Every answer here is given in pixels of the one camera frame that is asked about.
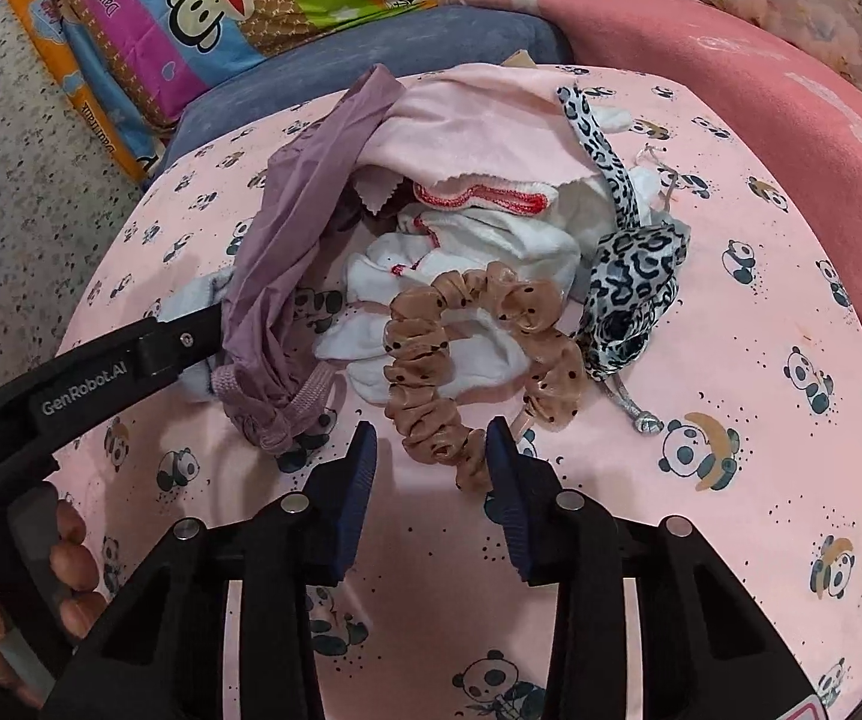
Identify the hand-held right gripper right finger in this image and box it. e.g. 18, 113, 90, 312
485, 416, 825, 720

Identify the floral printed cloth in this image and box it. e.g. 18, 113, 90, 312
671, 0, 862, 136

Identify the pink blanket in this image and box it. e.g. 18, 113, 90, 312
438, 0, 862, 361

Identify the person's left hand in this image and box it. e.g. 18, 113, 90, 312
0, 499, 107, 706

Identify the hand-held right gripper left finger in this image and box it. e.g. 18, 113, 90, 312
41, 420, 379, 720

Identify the light grey sock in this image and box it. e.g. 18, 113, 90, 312
161, 274, 241, 402

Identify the white cloth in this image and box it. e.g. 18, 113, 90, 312
314, 300, 537, 400

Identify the leopard print ribbon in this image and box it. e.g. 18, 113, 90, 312
557, 82, 690, 383

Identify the blue cushion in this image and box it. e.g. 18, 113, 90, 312
142, 4, 574, 181

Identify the purple cloth with straps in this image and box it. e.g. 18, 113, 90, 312
221, 64, 417, 458

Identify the tan polka dot scrunchie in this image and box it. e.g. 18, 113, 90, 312
384, 261, 585, 492

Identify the colourful monkey printed pillow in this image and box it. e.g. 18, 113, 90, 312
7, 0, 574, 181

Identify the white sock with red trim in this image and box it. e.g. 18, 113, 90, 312
410, 176, 612, 293
344, 214, 582, 308

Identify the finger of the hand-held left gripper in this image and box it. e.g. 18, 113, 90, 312
134, 306, 223, 389

